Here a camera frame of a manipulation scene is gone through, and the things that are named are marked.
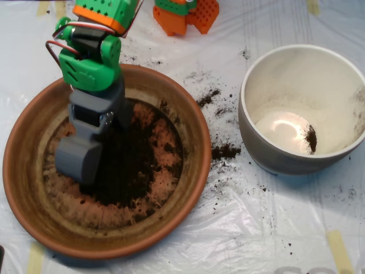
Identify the dark soil pile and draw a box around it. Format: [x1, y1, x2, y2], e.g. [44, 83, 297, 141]
[79, 99, 173, 209]

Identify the dark soil heap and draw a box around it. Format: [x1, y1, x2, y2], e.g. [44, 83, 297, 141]
[304, 124, 318, 154]

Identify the terracotta clay saucer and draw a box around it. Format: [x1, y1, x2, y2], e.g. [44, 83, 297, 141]
[2, 63, 212, 260]

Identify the large spilled soil clump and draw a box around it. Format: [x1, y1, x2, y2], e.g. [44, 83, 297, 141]
[211, 143, 242, 160]

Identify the white ceramic pot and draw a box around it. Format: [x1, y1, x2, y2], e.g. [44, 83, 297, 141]
[238, 44, 365, 175]

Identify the beige masking tape strip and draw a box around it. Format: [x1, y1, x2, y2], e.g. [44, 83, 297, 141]
[326, 229, 354, 274]
[54, 1, 68, 18]
[36, 1, 49, 17]
[26, 242, 45, 274]
[306, 0, 320, 15]

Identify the clear plastic cover sheet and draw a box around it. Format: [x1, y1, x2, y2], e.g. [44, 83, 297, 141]
[0, 0, 365, 274]

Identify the red and white servo cable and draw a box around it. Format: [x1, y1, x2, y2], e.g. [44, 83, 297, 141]
[45, 21, 83, 69]

